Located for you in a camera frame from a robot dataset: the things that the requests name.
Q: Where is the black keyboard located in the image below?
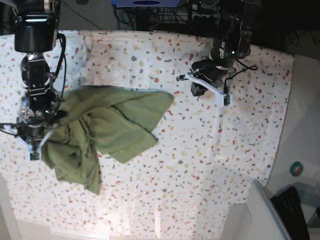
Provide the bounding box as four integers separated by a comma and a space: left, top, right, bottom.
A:
270, 186, 310, 240

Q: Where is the green t-shirt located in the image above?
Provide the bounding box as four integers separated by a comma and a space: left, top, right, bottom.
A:
41, 86, 174, 195

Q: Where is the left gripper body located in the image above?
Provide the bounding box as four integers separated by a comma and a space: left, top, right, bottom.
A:
191, 59, 234, 94

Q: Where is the green tape roll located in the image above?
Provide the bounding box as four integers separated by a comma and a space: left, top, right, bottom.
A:
289, 161, 304, 177

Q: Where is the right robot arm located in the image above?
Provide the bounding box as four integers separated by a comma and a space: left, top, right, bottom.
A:
3, 0, 66, 145

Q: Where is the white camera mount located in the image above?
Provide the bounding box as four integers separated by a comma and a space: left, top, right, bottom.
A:
176, 73, 234, 107
0, 123, 56, 161

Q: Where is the terrazzo patterned tablecloth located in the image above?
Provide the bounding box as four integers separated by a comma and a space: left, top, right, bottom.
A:
0, 31, 295, 240

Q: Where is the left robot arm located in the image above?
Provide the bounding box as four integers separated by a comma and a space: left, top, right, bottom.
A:
191, 0, 259, 94

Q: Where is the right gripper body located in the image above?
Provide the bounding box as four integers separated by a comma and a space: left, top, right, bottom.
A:
15, 118, 54, 144

